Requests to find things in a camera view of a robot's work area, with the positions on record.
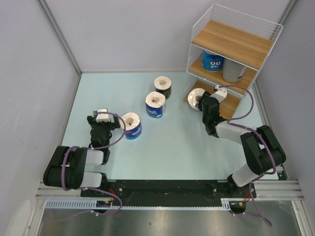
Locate white wire wooden shelf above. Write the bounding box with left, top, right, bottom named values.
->
left=186, top=4, right=283, bottom=118

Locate aluminium rail frame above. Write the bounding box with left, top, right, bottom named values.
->
left=35, top=180, right=304, bottom=201

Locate blue monster paper roll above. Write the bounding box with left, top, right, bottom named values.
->
left=201, top=50, right=224, bottom=72

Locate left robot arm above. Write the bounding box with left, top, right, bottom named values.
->
left=43, top=109, right=125, bottom=197

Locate white slotted cable duct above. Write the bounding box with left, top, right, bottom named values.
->
left=46, top=199, right=230, bottom=210

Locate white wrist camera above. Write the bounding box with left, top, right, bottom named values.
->
left=95, top=108, right=111, bottom=123
left=211, top=85, right=228, bottom=103

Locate black wrapped paper roll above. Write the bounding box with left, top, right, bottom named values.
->
left=154, top=76, right=172, bottom=99

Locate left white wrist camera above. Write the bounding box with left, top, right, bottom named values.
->
left=95, top=108, right=111, bottom=123

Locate grey paper roll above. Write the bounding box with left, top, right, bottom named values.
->
left=222, top=59, right=247, bottom=83

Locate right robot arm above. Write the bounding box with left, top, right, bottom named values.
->
left=197, top=91, right=286, bottom=197

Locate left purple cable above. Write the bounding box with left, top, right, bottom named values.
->
left=49, top=112, right=127, bottom=222

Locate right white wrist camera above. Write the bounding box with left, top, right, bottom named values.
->
left=211, top=85, right=228, bottom=103

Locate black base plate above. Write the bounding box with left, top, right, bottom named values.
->
left=80, top=178, right=257, bottom=214

